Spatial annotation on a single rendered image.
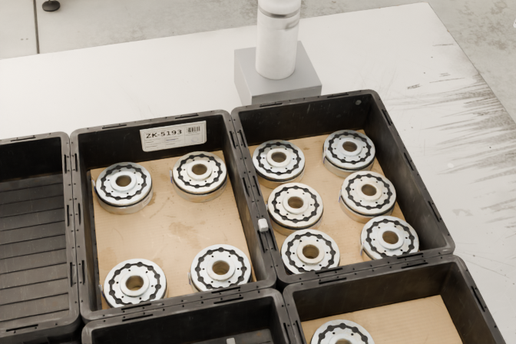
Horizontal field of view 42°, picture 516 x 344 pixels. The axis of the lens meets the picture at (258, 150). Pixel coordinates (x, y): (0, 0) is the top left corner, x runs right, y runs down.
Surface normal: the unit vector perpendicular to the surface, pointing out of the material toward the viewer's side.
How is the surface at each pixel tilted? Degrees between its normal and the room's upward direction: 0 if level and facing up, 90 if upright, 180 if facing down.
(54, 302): 0
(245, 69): 0
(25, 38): 0
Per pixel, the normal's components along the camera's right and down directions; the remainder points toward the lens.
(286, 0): 0.15, -0.41
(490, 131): 0.04, -0.67
